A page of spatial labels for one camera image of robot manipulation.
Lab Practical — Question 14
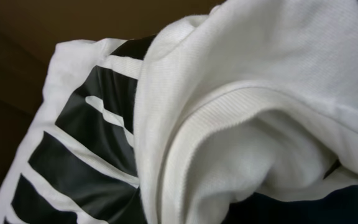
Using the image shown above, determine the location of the white t-shirt black print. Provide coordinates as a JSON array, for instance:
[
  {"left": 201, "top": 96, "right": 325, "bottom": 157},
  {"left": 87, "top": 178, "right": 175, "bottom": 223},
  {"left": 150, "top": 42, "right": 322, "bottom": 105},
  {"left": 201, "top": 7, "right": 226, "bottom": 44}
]
[{"left": 0, "top": 1, "right": 358, "bottom": 223}]

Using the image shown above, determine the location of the blue button shirt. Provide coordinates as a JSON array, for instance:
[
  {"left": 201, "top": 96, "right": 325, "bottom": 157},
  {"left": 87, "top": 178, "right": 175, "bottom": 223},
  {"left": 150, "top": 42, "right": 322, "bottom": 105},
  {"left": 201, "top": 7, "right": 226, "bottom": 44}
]
[{"left": 222, "top": 185, "right": 358, "bottom": 224}]

